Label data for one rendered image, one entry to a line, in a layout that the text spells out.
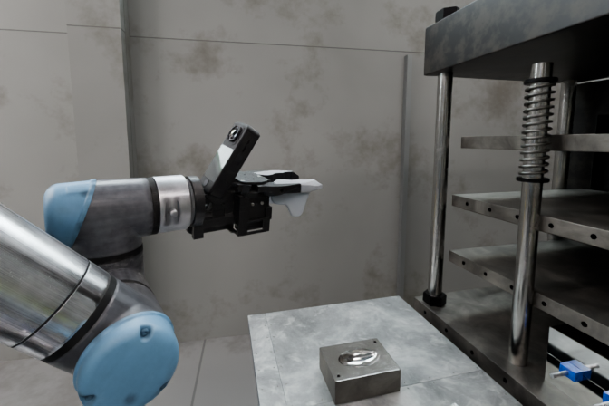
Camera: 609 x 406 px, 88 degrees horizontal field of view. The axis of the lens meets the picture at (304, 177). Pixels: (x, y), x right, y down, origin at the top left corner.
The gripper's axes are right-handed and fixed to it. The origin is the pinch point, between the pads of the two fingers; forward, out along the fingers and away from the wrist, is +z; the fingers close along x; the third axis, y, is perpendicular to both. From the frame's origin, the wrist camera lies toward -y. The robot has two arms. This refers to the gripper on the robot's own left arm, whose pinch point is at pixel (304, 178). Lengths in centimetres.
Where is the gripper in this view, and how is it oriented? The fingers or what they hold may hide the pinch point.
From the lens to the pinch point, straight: 55.4
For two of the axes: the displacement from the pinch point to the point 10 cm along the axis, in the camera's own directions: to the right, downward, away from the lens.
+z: 8.1, -0.7, 5.9
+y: -0.8, 9.7, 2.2
